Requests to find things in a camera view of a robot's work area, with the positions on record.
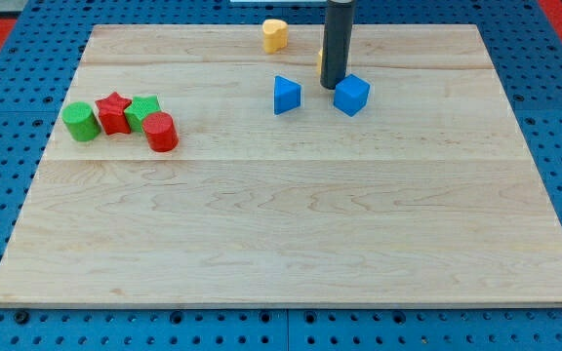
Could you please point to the blue triangle block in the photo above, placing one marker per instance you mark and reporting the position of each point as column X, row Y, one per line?
column 286, row 95

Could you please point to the light wooden board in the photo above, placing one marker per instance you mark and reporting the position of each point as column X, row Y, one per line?
column 427, row 198

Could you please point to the blue cube block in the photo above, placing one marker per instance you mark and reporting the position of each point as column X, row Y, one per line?
column 351, row 95

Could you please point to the red cylinder block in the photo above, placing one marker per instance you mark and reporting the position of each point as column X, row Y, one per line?
column 160, row 131

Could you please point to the yellow block behind effector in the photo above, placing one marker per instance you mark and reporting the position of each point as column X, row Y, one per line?
column 319, row 61

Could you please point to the yellow heart block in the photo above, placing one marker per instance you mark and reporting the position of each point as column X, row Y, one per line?
column 275, row 35

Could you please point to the green star block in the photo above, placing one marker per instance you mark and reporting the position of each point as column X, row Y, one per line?
column 139, row 109

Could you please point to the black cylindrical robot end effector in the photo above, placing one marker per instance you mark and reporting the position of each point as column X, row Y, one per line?
column 339, row 17

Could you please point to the red star block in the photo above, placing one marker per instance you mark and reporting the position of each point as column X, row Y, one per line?
column 112, row 116

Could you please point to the green cylinder block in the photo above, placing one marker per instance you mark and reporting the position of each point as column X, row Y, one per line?
column 80, row 121

